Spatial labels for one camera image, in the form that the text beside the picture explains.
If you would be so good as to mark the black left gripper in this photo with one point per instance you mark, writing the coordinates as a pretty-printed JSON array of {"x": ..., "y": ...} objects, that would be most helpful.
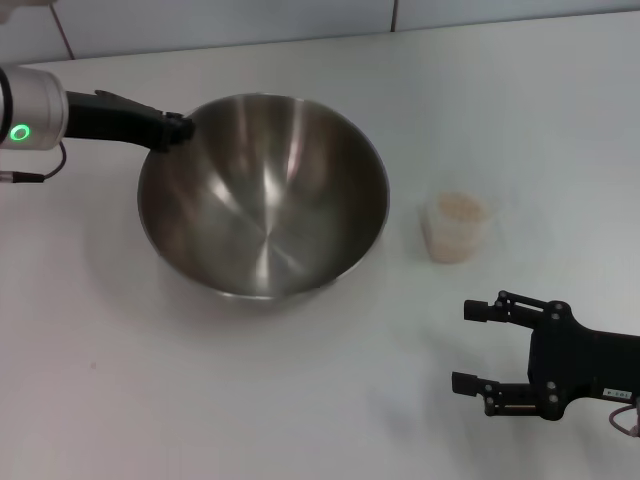
[{"x": 110, "y": 120}]

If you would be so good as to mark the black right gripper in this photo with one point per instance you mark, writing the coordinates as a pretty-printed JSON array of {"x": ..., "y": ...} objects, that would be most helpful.
[{"x": 575, "y": 360}]

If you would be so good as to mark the stainless steel mixing bowl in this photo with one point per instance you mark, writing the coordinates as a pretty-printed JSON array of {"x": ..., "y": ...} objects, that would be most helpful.
[{"x": 260, "y": 200}]

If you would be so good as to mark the clear plastic measuring cup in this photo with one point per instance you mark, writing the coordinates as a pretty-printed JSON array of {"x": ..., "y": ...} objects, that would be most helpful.
[{"x": 450, "y": 240}]

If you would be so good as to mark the white rice grains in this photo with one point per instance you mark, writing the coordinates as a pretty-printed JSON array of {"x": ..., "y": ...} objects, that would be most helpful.
[{"x": 457, "y": 206}]

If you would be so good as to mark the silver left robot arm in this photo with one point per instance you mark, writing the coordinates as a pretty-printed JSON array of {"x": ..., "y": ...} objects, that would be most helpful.
[{"x": 35, "y": 107}]

